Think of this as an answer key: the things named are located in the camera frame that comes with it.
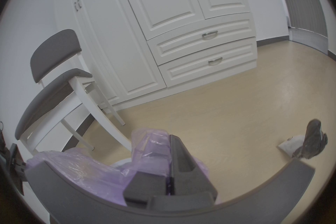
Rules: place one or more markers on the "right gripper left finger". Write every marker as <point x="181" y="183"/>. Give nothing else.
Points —
<point x="147" y="185"/>

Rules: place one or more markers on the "white chair grey seat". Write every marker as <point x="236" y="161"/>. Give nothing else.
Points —
<point x="55" y="47"/>

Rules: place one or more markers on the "purple plastic bag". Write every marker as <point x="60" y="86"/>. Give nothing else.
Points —
<point x="78" y="170"/>

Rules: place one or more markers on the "black plastic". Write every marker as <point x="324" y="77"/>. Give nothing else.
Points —
<point x="312" y="139"/>

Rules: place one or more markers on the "white trash bin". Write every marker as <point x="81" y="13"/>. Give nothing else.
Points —
<point x="123" y="162"/>

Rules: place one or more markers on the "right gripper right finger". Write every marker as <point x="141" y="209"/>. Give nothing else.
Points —
<point x="199" y="183"/>

